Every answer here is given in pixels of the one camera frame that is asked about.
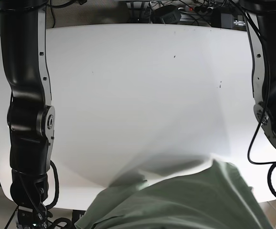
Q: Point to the green polo shirt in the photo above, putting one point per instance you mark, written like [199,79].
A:
[215,198]

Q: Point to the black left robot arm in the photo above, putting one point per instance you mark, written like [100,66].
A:
[260,18]

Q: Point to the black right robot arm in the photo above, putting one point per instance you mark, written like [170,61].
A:
[31,116]

